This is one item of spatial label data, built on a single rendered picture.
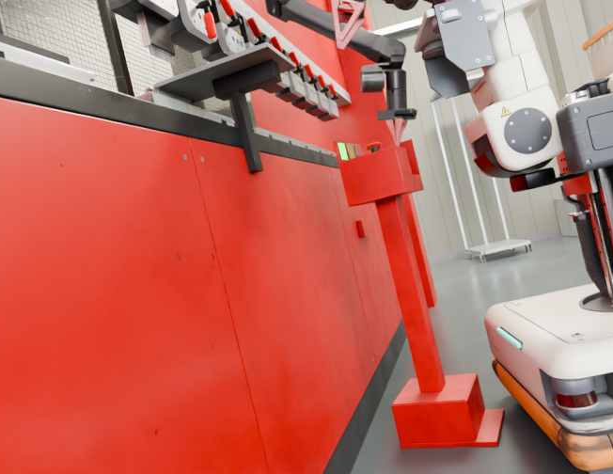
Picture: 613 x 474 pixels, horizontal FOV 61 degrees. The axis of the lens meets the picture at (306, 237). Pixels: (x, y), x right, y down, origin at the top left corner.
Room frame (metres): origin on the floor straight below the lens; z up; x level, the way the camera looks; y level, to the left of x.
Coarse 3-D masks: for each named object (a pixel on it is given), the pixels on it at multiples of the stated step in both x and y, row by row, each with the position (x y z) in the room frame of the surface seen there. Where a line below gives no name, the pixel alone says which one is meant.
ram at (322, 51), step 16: (256, 0) 1.83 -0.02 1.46; (320, 0) 3.00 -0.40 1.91; (272, 16) 1.97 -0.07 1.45; (288, 32) 2.15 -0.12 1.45; (304, 32) 2.43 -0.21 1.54; (288, 48) 2.09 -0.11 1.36; (304, 48) 2.35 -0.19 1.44; (320, 48) 2.69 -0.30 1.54; (336, 48) 3.15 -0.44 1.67; (304, 64) 2.28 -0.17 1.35; (320, 64) 2.60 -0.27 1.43; (336, 64) 3.02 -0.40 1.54; (336, 80) 2.91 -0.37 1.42
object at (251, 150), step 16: (272, 64) 1.08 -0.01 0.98; (224, 80) 1.12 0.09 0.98; (240, 80) 1.11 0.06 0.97; (256, 80) 1.10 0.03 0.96; (272, 80) 1.10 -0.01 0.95; (224, 96) 1.13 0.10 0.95; (240, 96) 1.12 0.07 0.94; (240, 112) 1.11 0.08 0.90; (240, 128) 1.12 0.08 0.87; (256, 144) 1.14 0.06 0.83; (256, 160) 1.12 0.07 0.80
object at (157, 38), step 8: (136, 16) 1.14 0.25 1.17; (144, 16) 1.13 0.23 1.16; (152, 16) 1.16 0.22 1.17; (144, 24) 1.13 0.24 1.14; (152, 24) 1.16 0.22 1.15; (160, 24) 1.19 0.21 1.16; (144, 32) 1.13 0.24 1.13; (152, 32) 1.15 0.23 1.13; (160, 32) 1.18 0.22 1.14; (168, 32) 1.22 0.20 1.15; (144, 40) 1.14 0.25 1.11; (152, 40) 1.14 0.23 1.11; (160, 40) 1.17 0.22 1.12; (168, 40) 1.21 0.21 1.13; (152, 48) 1.15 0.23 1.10; (160, 48) 1.17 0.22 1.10; (168, 48) 1.20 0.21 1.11; (160, 56) 1.17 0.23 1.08; (168, 56) 1.21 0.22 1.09
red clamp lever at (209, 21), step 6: (204, 0) 1.30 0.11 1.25; (210, 0) 1.30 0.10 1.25; (198, 6) 1.31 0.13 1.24; (204, 6) 1.30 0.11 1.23; (210, 6) 1.31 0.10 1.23; (204, 12) 1.31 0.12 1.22; (210, 12) 1.30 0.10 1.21; (204, 18) 1.30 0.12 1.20; (210, 18) 1.30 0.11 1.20; (210, 24) 1.30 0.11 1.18; (210, 30) 1.30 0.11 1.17; (210, 36) 1.30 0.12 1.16; (216, 36) 1.31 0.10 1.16
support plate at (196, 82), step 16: (256, 48) 1.02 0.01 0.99; (272, 48) 1.03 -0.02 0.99; (208, 64) 1.05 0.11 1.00; (224, 64) 1.05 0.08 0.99; (240, 64) 1.07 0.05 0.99; (256, 64) 1.09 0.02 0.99; (288, 64) 1.14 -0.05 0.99; (176, 80) 1.08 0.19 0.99; (192, 80) 1.10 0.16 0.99; (208, 80) 1.12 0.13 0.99; (192, 96) 1.20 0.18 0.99; (208, 96) 1.23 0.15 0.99
